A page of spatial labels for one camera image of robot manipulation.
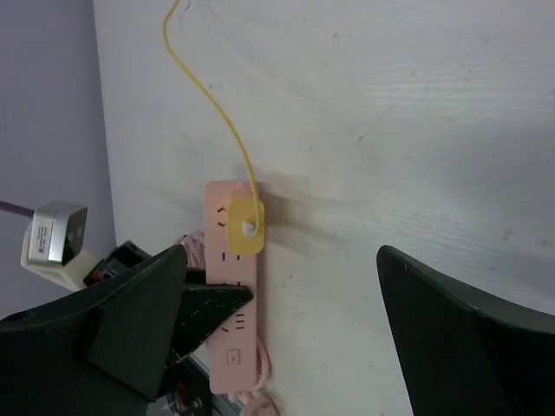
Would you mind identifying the yellow charging cable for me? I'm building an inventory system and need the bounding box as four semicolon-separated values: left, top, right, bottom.
162;0;264;237

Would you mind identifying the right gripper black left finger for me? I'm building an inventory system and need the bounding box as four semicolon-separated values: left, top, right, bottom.
1;246;186;415

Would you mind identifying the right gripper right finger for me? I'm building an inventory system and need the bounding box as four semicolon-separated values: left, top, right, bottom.
376;245;554;415

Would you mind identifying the pink long power strip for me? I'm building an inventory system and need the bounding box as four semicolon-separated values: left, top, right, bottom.
204;180;258;394

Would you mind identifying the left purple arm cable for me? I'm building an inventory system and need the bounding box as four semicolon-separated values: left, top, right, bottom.
0;200;36;218

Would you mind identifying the yellow plug charger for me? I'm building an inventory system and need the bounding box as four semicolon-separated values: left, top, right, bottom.
226;198;264;255

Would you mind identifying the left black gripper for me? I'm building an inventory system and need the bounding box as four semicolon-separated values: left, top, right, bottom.
84;241;254;360

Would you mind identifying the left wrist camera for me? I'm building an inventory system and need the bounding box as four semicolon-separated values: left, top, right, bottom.
21;201;99;291

